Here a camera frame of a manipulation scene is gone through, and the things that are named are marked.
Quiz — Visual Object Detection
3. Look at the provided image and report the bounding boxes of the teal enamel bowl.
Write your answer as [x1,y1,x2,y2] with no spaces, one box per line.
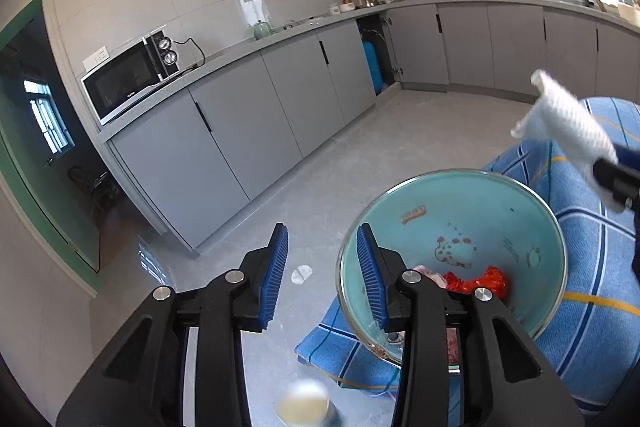
[337,168,568,370]

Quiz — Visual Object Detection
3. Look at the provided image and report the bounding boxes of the black microwave power cable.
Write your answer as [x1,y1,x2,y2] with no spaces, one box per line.
[172,38,207,70]

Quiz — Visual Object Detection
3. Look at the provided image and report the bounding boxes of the blue water jug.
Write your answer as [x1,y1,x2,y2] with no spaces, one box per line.
[361,39,386,95]

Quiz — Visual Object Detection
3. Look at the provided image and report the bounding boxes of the grey kitchen base cabinets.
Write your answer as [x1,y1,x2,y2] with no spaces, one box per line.
[100,0,640,254]

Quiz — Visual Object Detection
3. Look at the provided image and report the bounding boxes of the white basin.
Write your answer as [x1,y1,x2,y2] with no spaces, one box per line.
[616,2,640,26]

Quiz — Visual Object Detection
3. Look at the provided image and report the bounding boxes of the pink and white wrapper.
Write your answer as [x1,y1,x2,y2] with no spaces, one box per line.
[412,264,447,289]

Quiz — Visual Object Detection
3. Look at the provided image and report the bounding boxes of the blue plaid tablecloth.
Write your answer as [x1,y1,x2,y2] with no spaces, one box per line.
[295,97,640,427]

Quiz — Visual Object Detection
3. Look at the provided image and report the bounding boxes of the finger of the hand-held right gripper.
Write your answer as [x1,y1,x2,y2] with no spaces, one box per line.
[592,142,640,214]

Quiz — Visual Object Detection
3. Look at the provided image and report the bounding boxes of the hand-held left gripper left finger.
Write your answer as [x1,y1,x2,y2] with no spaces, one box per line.
[56,223,290,427]

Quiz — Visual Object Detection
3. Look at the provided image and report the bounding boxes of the white wall socket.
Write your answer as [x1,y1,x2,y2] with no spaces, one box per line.
[82,46,111,72]

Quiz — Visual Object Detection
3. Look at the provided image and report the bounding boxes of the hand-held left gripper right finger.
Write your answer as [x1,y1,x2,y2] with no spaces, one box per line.
[356,223,586,427]

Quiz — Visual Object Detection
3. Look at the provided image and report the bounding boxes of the white paper cup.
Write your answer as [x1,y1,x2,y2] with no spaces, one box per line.
[276,379,338,427]

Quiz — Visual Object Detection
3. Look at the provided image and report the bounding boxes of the green kettle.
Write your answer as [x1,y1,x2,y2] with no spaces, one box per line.
[250,19,275,41]

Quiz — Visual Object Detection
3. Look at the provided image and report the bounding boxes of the green door frame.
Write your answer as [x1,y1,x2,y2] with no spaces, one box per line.
[0,0,103,294]

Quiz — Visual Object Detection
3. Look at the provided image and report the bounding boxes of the white cloth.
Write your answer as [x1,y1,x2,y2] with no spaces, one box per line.
[510,69,619,185]

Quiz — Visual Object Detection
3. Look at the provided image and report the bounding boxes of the microwave oven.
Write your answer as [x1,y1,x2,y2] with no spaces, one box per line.
[80,27,182,126]

